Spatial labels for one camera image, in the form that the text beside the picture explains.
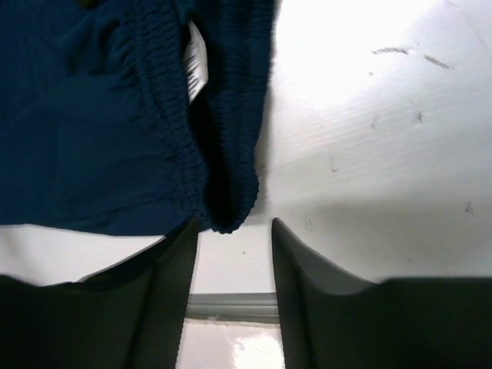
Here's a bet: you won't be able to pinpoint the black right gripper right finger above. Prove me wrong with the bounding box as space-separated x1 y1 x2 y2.
271 219 491 369

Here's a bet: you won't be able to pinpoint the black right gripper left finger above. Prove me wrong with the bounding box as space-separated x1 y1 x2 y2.
1 220 199 369

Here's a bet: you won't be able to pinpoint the navy blue shorts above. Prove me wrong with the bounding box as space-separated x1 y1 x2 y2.
1 1 277 236

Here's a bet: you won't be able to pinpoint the front aluminium rail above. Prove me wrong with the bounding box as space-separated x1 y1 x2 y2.
186 293 279 324

